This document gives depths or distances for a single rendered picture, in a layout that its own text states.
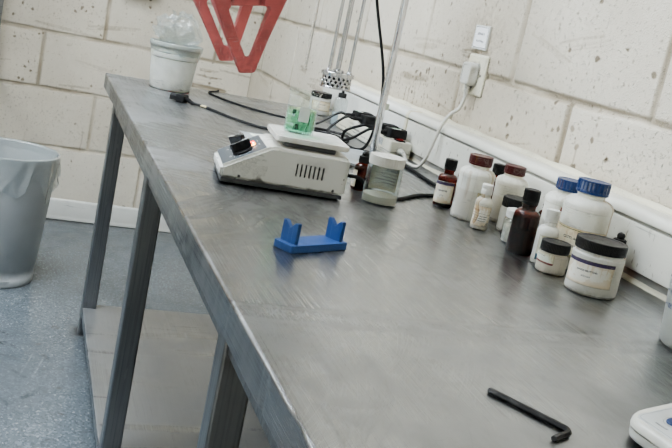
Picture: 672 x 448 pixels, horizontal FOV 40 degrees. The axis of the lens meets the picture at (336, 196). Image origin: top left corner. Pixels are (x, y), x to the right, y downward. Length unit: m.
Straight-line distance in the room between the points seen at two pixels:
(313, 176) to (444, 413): 0.75
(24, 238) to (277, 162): 1.70
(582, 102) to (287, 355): 0.97
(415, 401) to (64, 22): 3.18
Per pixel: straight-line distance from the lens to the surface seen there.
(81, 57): 3.81
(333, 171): 1.44
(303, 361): 0.78
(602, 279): 1.22
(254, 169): 1.42
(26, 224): 3.01
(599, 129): 1.57
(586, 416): 0.82
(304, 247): 1.10
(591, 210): 1.34
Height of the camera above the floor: 1.03
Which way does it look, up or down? 11 degrees down
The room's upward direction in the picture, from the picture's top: 12 degrees clockwise
